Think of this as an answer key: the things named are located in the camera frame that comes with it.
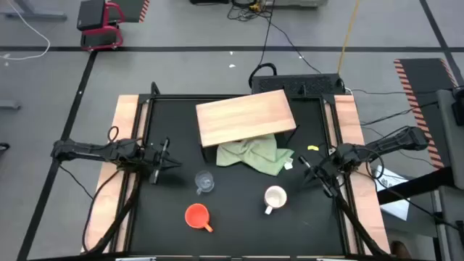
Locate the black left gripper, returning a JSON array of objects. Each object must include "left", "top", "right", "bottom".
[{"left": 139, "top": 136, "right": 183, "bottom": 185}]

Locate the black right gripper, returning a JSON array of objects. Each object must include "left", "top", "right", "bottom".
[{"left": 298, "top": 144, "right": 352, "bottom": 199}]

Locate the white mug with red rim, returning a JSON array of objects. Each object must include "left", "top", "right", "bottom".
[{"left": 263, "top": 185, "right": 288, "bottom": 215}]

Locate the orange plastic mug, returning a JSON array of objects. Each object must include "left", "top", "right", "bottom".
[{"left": 184, "top": 203, "right": 215, "bottom": 233}]

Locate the light wooden shelf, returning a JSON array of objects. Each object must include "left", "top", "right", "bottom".
[{"left": 195, "top": 89, "right": 298, "bottom": 163}]

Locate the clear glass mug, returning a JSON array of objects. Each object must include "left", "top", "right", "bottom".
[{"left": 194, "top": 170, "right": 215, "bottom": 196}]

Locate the green cloth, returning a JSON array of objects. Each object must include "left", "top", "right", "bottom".
[{"left": 216, "top": 133, "right": 295, "bottom": 177}]

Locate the light wooden side board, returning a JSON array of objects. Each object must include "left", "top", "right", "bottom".
[
  {"left": 324, "top": 94, "right": 392, "bottom": 254},
  {"left": 83, "top": 94, "right": 150, "bottom": 254}
]

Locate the white printed paper sheet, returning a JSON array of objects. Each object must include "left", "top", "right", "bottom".
[{"left": 373, "top": 165, "right": 411, "bottom": 222}]

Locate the black perforated control box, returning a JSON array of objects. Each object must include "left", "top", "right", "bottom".
[{"left": 250, "top": 73, "right": 345, "bottom": 97}]

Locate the black desk beam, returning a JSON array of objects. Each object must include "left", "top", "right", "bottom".
[{"left": 376, "top": 166, "right": 456, "bottom": 206}]

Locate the black panel with striped edge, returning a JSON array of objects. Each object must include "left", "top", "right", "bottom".
[
  {"left": 394, "top": 57, "right": 460, "bottom": 170},
  {"left": 123, "top": 0, "right": 150, "bottom": 23}
]

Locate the red cart with black cases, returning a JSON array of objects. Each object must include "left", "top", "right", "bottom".
[{"left": 76, "top": 0, "right": 126, "bottom": 51}]

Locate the grey metal table leg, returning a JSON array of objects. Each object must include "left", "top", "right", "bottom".
[{"left": 0, "top": 0, "right": 68, "bottom": 22}]

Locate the black sleeved cable harness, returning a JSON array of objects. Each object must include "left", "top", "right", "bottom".
[
  {"left": 331, "top": 188, "right": 391, "bottom": 258},
  {"left": 81, "top": 170, "right": 142, "bottom": 254}
]

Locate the black aluminium frame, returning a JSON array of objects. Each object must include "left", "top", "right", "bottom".
[{"left": 115, "top": 82, "right": 367, "bottom": 261}]

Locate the thick black looped cable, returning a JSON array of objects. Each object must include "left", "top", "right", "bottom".
[{"left": 248, "top": 62, "right": 278, "bottom": 89}]

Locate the thin black cable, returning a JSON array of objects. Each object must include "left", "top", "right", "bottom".
[
  {"left": 257, "top": 0, "right": 276, "bottom": 68},
  {"left": 268, "top": 16, "right": 323, "bottom": 75}
]

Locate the long yellow cable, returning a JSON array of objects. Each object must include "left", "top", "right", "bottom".
[{"left": 336, "top": 0, "right": 362, "bottom": 75}]

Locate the white cable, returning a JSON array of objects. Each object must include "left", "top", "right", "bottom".
[{"left": 0, "top": 0, "right": 51, "bottom": 61}]

